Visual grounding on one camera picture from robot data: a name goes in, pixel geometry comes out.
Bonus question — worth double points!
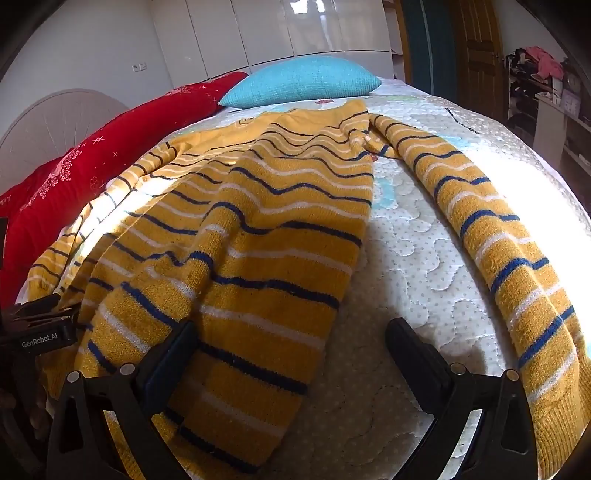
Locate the brown wooden door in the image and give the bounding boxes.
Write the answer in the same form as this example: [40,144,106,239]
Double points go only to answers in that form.
[455,0,506,118]

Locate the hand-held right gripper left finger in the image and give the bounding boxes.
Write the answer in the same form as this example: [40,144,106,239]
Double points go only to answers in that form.
[46,319,197,480]

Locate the yellow striped knit sweater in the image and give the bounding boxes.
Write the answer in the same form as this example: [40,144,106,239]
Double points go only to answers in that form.
[27,100,583,475]

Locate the white glossy wardrobe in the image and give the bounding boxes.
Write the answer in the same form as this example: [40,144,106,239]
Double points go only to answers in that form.
[152,0,407,81]

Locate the dark teal panel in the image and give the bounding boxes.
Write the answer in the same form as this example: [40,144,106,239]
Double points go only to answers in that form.
[401,0,459,95]

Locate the white quilted bedspread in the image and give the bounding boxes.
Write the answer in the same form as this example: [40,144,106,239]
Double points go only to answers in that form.
[104,76,591,480]

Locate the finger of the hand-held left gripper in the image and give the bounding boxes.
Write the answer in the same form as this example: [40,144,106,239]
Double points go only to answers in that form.
[8,294,80,324]

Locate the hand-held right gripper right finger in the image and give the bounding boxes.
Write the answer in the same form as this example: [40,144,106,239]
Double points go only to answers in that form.
[385,318,539,480]

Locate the beige padded headboard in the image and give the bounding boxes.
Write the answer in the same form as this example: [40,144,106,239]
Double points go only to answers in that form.
[0,88,131,160]

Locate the teal pillow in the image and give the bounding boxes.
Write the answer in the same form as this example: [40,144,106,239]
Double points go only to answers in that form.
[218,58,383,110]

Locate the pink cloth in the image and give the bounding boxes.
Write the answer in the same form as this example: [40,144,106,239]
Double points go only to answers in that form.
[526,45,565,80]

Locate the cluttered storage shelf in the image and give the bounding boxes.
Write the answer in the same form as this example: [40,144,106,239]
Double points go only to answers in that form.
[504,46,591,185]

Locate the red patterned blanket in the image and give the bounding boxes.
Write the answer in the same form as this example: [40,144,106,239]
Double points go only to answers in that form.
[0,71,249,305]

